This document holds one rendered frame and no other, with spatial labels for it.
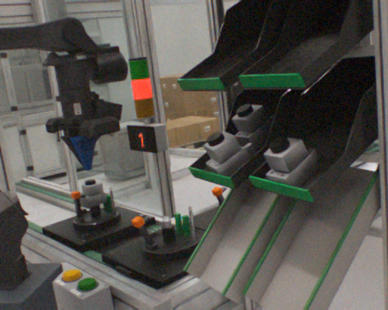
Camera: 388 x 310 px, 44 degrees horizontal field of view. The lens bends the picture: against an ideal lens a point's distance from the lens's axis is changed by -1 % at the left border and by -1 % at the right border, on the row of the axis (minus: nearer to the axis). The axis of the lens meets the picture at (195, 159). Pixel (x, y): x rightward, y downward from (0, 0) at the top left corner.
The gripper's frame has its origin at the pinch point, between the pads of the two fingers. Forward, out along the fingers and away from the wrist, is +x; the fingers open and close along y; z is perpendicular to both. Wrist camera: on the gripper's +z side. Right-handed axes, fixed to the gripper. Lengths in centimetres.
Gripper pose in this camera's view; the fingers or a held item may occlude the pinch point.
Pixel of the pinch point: (85, 152)
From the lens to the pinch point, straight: 92.8
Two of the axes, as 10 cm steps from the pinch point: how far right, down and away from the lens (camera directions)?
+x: 1.2, 9.7, 2.2
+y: -6.6, -0.9, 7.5
